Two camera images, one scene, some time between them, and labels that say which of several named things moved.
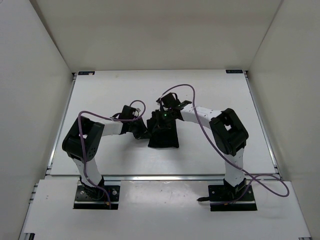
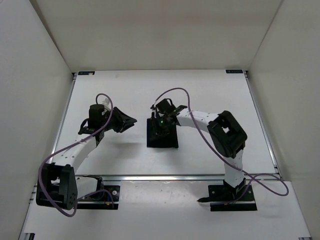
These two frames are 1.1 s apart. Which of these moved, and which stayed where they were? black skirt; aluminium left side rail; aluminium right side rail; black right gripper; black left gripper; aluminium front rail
Moved: black left gripper; black right gripper
Stayed: aluminium right side rail; aluminium left side rail; black skirt; aluminium front rail
